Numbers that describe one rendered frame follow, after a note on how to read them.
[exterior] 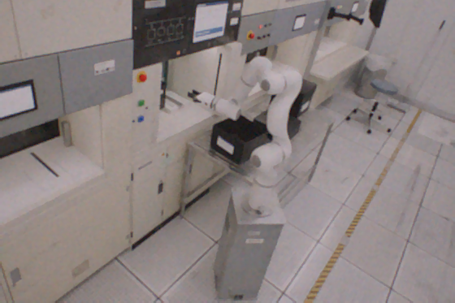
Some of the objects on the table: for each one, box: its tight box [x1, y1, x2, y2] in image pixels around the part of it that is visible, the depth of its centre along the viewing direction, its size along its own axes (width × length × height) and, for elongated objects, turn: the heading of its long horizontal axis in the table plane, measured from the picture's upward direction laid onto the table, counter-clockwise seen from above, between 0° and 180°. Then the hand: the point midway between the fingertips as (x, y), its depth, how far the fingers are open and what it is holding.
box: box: [269, 79, 318, 119], centre depth 291 cm, size 29×29×25 cm
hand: (192, 93), depth 199 cm, fingers open, 4 cm apart
